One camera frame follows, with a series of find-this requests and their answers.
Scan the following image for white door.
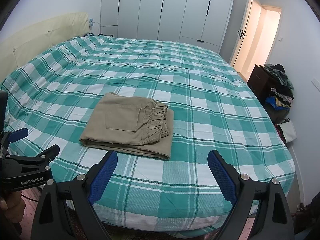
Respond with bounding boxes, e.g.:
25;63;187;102
229;0;282;77

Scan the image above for cream padded headboard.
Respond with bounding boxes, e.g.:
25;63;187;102
1;12;89;81

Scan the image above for left hand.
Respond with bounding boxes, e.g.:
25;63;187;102
1;191;25;223

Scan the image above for pink dotted mat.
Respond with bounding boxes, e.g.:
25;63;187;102
20;187;41;239

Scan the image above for pile of clothes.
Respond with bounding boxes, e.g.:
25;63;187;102
263;64;294;124

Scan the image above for khaki pants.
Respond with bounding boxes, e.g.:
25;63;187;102
80;93;174;160

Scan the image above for dark wooden nightstand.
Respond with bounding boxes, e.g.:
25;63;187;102
247;64;276;104

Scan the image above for teal white plaid bedspread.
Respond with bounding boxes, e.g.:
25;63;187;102
1;35;295;238

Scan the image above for white bag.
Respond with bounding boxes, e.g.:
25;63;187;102
275;119;297;144

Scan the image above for white wardrobe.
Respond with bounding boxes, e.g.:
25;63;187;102
100;0;233;53

